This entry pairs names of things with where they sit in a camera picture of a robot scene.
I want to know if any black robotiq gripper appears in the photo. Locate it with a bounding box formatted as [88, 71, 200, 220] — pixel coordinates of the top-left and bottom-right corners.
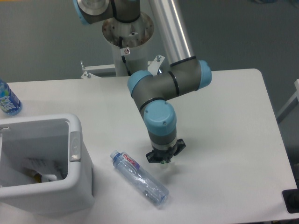
[146, 138, 186, 163]

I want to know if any clear plastic water bottle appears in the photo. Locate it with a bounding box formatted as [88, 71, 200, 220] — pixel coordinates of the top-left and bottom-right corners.
[110, 150, 169, 206]

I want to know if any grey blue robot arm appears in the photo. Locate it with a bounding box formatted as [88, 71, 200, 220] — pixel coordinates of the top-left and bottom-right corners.
[73, 0, 212, 163]

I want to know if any white plastic trash can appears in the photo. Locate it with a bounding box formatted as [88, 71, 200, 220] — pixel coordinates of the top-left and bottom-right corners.
[0, 114, 95, 214]

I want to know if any trash inside bin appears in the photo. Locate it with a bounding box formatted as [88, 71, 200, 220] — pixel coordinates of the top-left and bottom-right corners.
[21, 158, 67, 183]

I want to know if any black clamp at table corner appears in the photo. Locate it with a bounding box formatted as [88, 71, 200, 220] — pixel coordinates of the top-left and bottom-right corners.
[282, 189, 299, 214]

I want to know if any blue labelled water bottle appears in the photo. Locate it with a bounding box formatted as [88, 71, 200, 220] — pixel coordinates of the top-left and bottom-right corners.
[0, 79, 22, 116]

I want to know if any white metal frame bracket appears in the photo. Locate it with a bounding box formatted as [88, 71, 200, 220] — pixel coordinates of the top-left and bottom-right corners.
[80, 55, 165, 79]

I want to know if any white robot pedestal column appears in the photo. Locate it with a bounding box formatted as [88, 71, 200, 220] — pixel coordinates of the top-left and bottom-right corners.
[102, 12, 154, 77]

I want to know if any black cable on pedestal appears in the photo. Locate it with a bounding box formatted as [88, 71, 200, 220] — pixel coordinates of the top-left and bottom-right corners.
[119, 36, 132, 77]

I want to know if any white frame leg right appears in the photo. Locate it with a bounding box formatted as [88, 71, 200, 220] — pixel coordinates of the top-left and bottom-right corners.
[276, 79, 299, 124]

